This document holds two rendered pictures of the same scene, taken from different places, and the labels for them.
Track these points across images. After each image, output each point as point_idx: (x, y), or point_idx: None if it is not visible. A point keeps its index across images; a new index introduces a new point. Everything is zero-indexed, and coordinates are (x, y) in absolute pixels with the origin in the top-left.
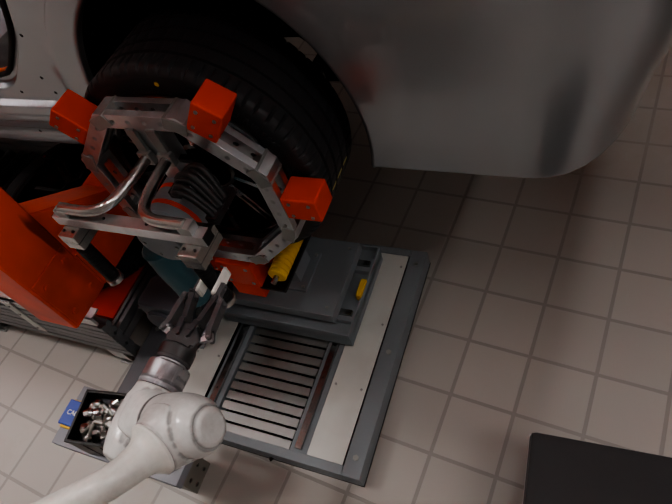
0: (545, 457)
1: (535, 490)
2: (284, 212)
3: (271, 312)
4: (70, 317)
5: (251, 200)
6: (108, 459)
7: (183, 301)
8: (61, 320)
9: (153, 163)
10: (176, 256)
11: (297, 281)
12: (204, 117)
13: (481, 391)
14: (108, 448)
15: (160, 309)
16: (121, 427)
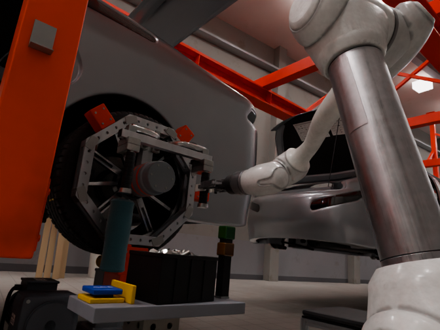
0: (315, 310)
1: (329, 313)
2: (194, 194)
3: None
4: (38, 238)
5: (146, 211)
6: (280, 169)
7: (202, 185)
8: (25, 239)
9: (147, 148)
10: (166, 186)
11: (115, 326)
12: (188, 132)
13: None
14: (277, 165)
15: (58, 297)
16: (272, 163)
